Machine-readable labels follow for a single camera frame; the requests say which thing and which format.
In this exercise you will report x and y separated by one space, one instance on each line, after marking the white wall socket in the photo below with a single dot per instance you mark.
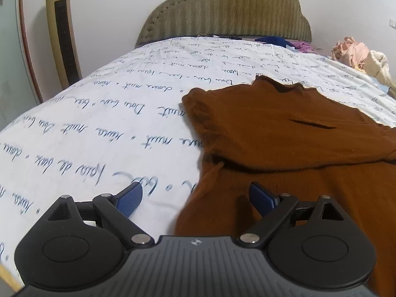
392 23

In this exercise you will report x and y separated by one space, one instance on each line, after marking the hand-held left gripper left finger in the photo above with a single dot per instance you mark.
130 199

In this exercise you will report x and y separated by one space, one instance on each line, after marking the dark blue cloth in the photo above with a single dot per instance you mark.
273 40

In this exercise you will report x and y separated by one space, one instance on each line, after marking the gold tower fan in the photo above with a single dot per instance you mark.
63 37

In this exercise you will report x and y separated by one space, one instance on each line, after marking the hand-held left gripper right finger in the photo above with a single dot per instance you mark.
263 199

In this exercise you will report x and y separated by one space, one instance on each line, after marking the olive upholstered headboard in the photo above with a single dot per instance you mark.
222 6

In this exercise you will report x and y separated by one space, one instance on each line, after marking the pink cloth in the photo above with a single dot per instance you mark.
349 51

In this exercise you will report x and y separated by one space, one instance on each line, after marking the purple cloth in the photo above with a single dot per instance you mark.
301 46

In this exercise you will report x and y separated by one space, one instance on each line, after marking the wooden bed frame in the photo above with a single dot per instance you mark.
7 280

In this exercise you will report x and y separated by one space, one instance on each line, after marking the cream cloth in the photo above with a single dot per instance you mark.
377 63

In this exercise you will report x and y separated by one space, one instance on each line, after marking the white script-printed bedsheet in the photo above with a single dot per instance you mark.
92 130

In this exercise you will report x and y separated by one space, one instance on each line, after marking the brown knit sweater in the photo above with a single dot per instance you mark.
278 130

